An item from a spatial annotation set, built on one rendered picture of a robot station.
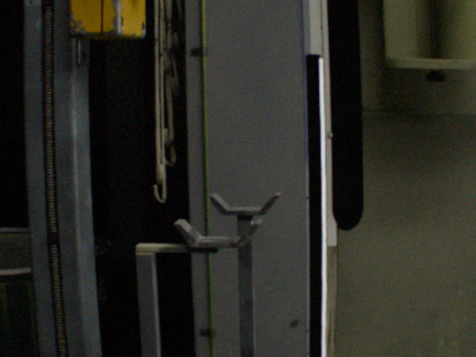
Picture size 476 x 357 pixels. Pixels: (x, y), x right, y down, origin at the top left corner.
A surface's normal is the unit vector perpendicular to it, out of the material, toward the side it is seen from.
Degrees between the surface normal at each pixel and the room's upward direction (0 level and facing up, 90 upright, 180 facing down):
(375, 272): 57
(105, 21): 90
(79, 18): 90
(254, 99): 90
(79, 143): 90
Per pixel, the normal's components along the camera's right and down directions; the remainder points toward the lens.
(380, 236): -0.12, -0.45
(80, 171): 0.99, -0.01
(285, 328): -0.12, 0.11
